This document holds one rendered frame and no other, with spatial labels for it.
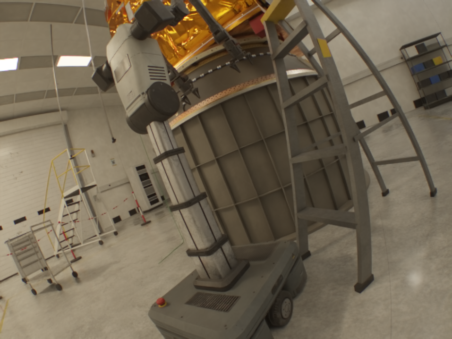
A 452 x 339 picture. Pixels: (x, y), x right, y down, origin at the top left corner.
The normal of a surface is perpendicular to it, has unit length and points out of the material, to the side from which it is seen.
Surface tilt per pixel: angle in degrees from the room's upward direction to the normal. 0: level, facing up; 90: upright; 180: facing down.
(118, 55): 90
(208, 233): 90
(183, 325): 45
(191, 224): 90
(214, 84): 62
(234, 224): 90
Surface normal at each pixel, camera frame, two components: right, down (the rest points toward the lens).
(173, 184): -0.54, 0.25
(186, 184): 0.75, -0.29
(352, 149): 0.25, -0.12
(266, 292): 0.26, -0.86
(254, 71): -0.11, -0.43
